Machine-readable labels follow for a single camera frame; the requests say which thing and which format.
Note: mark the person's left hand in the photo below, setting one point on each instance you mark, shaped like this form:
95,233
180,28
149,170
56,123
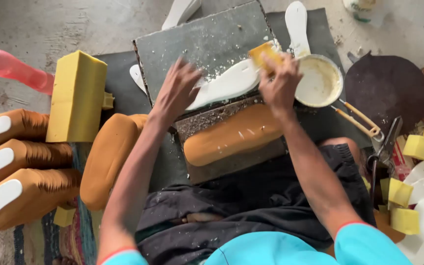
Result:
175,92

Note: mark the grey stone slab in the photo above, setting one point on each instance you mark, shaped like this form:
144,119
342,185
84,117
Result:
204,40

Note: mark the white foam insole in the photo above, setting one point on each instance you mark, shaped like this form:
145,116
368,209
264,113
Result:
297,25
137,77
230,84
179,13

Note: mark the pink plastic bottle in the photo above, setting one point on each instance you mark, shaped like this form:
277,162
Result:
17,71

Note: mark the heap of yellow foam chunks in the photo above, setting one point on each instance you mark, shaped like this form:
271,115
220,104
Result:
418,147

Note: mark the person's black shorts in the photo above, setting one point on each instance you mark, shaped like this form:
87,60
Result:
256,198

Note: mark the white-topped tan insole stack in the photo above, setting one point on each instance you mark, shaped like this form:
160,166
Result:
20,125
39,195
35,158

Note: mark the dark brown leather piece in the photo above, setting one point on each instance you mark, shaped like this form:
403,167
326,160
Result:
385,88

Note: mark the person's teal shirt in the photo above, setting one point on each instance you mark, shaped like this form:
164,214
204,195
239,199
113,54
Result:
271,250

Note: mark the black metal scissors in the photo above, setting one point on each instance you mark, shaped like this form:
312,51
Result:
387,147

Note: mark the white glue bowl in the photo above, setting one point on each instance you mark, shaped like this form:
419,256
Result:
318,83

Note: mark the person's right hand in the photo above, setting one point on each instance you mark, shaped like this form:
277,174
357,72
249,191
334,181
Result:
282,88

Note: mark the small yellow sponge piece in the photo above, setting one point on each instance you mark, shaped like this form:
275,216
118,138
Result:
262,51

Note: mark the large yellow foam block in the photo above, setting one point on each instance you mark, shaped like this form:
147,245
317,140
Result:
75,99

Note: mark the dark grey mat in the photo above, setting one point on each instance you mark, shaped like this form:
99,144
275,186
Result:
123,84

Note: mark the person's left fingers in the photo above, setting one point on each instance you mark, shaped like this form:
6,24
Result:
187,71

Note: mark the white plastic container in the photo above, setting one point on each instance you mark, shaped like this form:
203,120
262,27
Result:
361,9

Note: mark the person's right knee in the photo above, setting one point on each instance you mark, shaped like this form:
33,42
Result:
339,144

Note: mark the small yellow foam cube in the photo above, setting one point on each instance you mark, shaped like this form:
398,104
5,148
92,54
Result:
64,217
107,101

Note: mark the red packet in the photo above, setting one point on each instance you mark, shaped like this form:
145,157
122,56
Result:
401,165

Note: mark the stack of tan insoles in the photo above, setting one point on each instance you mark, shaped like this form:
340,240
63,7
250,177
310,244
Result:
105,162
230,138

